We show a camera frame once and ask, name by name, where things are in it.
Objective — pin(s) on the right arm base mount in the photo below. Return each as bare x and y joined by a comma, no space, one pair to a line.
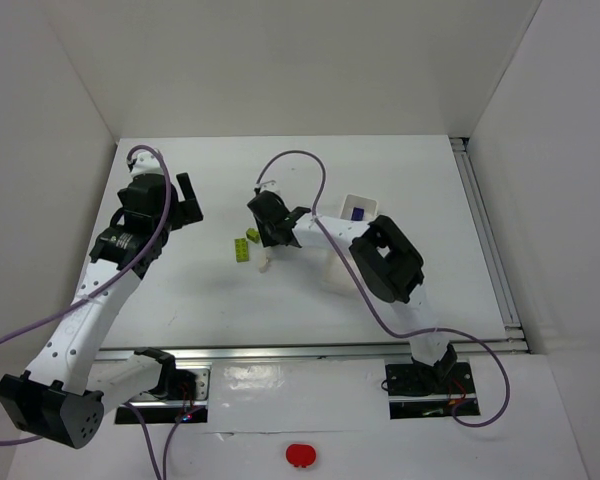
410,397

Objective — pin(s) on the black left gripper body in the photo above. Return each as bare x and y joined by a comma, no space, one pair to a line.
181,211

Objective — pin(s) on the blue lego brick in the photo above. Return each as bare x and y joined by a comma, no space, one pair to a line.
357,214

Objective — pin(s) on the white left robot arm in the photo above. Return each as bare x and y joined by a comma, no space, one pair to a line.
56,397

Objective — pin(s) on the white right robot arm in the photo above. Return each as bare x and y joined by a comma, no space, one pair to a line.
383,264

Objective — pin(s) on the white lego piece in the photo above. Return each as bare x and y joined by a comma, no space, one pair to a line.
263,263

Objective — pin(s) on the white divided plastic tray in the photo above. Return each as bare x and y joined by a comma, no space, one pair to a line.
335,275

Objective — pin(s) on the aluminium front rail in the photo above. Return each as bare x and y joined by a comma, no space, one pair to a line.
248,353

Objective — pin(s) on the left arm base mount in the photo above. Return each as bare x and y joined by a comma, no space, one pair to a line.
187,399

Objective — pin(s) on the large green lego brick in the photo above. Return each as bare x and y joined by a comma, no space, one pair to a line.
241,250

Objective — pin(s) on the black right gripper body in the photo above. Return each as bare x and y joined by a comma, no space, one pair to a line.
278,230

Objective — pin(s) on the red round button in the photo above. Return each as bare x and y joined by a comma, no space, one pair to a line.
301,455

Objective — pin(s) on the small green lego brick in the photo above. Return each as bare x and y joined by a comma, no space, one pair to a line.
252,235

